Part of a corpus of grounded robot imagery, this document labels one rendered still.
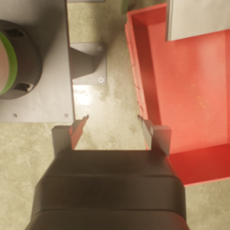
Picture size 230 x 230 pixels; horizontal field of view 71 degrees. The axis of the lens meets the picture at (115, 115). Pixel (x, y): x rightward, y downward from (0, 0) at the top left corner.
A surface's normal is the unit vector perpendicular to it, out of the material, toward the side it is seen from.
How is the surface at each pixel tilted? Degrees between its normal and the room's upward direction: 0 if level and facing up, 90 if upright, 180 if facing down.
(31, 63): 66
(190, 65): 0
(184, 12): 30
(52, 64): 0
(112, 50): 0
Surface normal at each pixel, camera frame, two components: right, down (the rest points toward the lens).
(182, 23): 0.09, 0.72
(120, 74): 0.00, 0.29
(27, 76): 0.85, 0.47
